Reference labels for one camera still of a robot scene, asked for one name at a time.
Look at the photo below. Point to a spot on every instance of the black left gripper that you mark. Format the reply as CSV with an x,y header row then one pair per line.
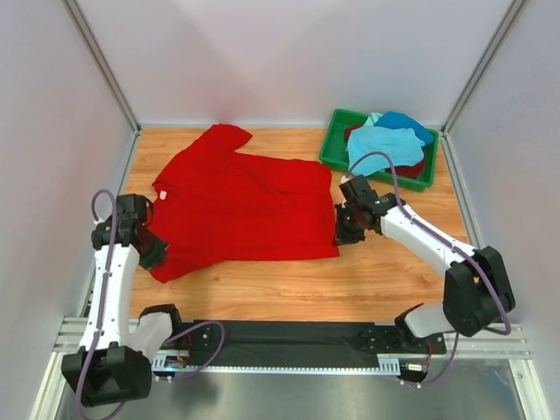
x,y
157,257

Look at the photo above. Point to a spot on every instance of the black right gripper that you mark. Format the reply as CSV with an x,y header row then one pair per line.
x,y
340,237

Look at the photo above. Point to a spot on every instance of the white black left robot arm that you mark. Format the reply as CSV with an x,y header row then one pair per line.
x,y
113,362

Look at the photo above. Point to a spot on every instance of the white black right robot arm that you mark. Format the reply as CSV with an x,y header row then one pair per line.
x,y
477,290

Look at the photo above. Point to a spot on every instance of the green plastic bin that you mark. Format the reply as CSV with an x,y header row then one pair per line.
x,y
334,155

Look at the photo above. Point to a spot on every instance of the dark red t shirt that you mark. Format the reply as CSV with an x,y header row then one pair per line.
x,y
401,145

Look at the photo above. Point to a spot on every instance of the light blue t shirt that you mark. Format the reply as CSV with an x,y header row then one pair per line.
x,y
374,161

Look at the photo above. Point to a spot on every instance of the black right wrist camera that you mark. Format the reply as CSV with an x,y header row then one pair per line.
x,y
357,191

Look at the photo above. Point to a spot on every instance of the grey slotted cable duct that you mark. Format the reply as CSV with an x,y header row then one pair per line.
x,y
167,364

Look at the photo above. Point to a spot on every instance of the left aluminium corner post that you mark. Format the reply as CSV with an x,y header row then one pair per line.
x,y
87,35

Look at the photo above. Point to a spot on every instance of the aluminium corner post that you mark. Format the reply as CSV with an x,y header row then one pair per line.
x,y
87,35
486,59

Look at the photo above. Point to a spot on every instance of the right aluminium corner post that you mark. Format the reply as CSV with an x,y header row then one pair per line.
x,y
486,59

